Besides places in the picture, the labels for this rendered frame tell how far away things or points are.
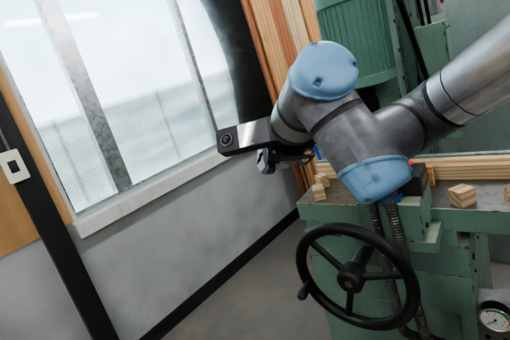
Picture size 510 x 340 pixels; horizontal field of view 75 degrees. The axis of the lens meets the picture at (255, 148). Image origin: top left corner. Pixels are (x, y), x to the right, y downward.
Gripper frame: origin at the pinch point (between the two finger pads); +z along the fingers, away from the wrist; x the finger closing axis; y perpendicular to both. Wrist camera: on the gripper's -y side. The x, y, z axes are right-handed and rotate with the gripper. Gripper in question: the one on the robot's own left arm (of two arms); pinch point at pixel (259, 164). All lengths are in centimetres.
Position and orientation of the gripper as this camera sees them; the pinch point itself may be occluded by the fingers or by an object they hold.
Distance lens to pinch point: 69.2
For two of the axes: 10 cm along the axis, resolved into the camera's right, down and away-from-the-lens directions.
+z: -1.6, 3.7, 9.2
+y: 9.8, -0.3, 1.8
